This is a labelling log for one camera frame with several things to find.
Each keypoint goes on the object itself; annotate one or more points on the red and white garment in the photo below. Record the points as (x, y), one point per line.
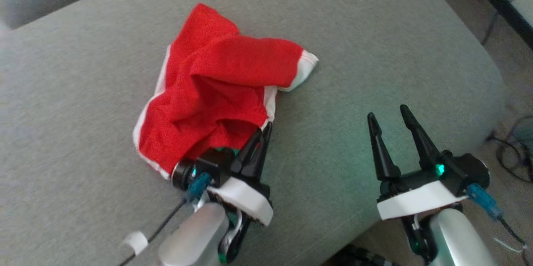
(216, 78)

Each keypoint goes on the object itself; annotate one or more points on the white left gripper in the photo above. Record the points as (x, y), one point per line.
(245, 197)

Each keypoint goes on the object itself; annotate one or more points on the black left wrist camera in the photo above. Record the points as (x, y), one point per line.
(212, 164)

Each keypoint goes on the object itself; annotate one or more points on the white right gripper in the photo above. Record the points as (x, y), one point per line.
(416, 199)

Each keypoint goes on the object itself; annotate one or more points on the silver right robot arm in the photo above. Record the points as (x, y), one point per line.
(458, 241)

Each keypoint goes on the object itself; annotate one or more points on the white cabinet with black plinth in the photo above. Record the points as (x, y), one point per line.
(499, 1)

